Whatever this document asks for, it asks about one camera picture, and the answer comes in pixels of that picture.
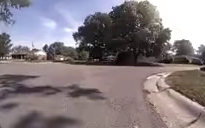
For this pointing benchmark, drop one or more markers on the grey asphalt road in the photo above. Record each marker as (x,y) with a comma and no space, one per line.
(90,96)

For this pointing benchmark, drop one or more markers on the large dark tree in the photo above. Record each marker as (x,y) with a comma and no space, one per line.
(130,33)

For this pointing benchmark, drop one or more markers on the parked vehicle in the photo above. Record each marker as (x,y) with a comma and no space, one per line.
(59,58)

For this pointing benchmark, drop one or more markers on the group of distant trees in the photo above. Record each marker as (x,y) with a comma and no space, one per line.
(60,50)

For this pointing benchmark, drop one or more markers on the low house with pale gable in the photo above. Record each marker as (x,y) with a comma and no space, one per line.
(31,54)

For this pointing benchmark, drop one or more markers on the pale concrete kerb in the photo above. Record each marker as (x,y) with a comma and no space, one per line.
(170,103)

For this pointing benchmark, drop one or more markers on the distant tree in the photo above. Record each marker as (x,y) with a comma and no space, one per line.
(183,47)

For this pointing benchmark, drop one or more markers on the low dark house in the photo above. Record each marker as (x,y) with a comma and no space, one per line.
(186,60)

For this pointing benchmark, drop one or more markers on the grass verge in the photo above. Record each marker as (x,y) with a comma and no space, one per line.
(193,85)

